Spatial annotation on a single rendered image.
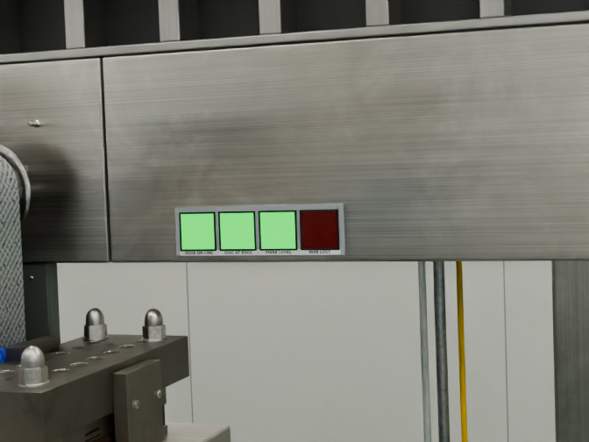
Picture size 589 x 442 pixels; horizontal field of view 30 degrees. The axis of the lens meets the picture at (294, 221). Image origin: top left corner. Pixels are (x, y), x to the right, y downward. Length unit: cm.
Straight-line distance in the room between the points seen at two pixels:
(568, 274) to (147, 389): 61
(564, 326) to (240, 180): 50
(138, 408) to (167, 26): 54
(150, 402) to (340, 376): 255
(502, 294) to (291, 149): 238
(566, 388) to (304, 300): 244
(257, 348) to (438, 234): 266
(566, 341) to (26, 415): 76
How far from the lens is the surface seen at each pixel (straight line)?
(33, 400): 129
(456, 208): 145
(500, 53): 145
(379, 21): 149
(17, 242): 159
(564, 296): 161
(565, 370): 162
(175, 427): 163
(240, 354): 411
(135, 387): 144
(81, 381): 135
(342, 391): 401
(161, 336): 159
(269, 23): 154
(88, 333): 164
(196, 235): 156
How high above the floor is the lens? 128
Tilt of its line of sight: 3 degrees down
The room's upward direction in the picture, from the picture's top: 2 degrees counter-clockwise
